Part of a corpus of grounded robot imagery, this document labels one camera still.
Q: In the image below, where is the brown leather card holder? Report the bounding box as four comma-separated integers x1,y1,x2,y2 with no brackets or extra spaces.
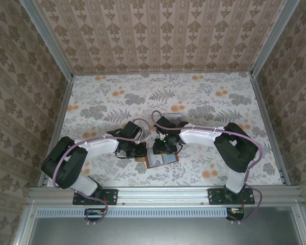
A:
136,148,181,169

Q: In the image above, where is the bluish printed plastic card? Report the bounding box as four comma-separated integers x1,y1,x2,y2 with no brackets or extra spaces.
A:
147,154,164,168

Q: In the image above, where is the floral patterned table cover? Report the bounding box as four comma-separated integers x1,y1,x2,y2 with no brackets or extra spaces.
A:
44,72,284,187

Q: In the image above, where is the black connector board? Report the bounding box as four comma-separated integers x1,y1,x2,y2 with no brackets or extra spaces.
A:
84,208,105,222
226,207,245,221

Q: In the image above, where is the grey steel sheet panel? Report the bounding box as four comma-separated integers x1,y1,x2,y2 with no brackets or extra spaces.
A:
29,216,303,245

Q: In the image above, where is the aluminium mounting rail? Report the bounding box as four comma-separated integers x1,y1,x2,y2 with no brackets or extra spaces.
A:
28,186,303,205

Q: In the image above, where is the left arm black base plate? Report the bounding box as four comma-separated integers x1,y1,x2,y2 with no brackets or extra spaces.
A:
72,188,118,206

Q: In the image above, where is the grey slotted cable duct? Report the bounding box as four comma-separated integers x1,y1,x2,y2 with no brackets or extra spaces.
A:
36,206,245,218

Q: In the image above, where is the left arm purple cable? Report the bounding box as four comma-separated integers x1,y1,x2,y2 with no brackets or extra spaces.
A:
52,118,150,223

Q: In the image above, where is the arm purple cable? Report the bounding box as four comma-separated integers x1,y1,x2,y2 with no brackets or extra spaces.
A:
151,110,265,223
52,118,150,223

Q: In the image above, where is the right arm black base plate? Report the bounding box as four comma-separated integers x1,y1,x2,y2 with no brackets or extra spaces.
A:
208,188,256,205

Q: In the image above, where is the aluminium side rail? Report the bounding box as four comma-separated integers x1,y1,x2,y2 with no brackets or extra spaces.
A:
249,73,291,186
38,76,74,187

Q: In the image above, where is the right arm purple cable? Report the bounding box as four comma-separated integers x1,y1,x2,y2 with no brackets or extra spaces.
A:
151,110,265,223

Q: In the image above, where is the aluminium frame bar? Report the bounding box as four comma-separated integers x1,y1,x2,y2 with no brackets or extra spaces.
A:
293,204,306,245
10,204,38,245

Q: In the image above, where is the aluminium upright frame post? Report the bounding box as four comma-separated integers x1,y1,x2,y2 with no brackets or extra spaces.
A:
19,0,74,80
251,0,300,77

